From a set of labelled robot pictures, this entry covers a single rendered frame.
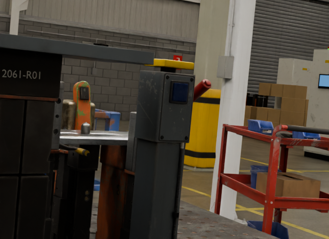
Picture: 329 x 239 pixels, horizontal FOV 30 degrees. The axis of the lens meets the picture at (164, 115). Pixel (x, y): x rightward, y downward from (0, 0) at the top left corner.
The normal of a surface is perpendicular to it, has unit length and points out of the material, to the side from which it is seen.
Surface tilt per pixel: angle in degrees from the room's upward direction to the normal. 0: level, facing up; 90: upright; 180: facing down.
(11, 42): 90
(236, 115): 90
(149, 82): 90
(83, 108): 78
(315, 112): 90
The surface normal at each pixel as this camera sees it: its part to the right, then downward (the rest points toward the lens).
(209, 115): 0.54, 0.09
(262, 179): -0.91, -0.06
